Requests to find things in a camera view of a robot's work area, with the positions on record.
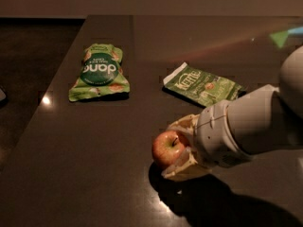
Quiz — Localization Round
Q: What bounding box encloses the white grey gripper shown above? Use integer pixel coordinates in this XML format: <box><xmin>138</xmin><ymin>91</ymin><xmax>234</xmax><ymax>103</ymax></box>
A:
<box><xmin>161</xmin><ymin>100</ymin><xmax>253</xmax><ymax>182</ymax></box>

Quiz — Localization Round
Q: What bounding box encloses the red yellow apple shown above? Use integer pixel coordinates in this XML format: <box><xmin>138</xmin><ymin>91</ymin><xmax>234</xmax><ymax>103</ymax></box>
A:
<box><xmin>151</xmin><ymin>131</ymin><xmax>190</xmax><ymax>169</ymax></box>

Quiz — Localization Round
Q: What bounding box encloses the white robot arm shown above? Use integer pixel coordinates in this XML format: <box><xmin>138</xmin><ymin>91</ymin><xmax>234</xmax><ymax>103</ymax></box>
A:
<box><xmin>162</xmin><ymin>47</ymin><xmax>303</xmax><ymax>182</ymax></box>

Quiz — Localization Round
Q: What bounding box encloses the green Kettle jalapeno chip bag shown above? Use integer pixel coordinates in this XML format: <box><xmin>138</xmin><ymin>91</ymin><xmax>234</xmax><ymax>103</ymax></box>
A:
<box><xmin>163</xmin><ymin>62</ymin><xmax>245</xmax><ymax>107</ymax></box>

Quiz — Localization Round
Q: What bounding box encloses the green Dang rice chips bag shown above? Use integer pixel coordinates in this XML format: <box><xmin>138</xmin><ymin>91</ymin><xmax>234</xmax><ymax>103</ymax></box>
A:
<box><xmin>68</xmin><ymin>44</ymin><xmax>130</xmax><ymax>102</ymax></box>

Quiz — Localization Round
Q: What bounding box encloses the dark object at left edge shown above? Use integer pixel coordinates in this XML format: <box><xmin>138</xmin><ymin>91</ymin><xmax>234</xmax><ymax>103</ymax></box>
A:
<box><xmin>0</xmin><ymin>88</ymin><xmax>7</xmax><ymax>102</ymax></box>

